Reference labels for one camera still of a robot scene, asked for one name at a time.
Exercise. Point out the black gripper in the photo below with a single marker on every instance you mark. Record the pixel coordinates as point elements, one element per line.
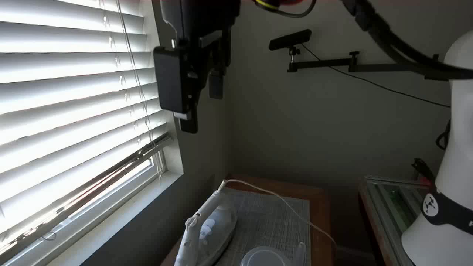
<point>201,20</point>

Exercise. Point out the clear plastic measuring cup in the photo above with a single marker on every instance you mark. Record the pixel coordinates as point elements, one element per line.
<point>266,258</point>

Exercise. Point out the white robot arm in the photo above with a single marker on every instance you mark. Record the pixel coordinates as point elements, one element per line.
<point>458,148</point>

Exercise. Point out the blue grey woven mat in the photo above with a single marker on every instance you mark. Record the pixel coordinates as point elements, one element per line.
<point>275,222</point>

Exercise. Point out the white window blinds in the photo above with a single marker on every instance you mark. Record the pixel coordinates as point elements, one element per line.
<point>74,98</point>

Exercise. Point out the black bar camera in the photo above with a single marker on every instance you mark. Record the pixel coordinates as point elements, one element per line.
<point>295,37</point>

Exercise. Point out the white window frame sill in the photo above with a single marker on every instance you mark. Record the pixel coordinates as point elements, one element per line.
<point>123,212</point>

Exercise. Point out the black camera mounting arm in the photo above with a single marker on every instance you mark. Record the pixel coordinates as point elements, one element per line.
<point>384,67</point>

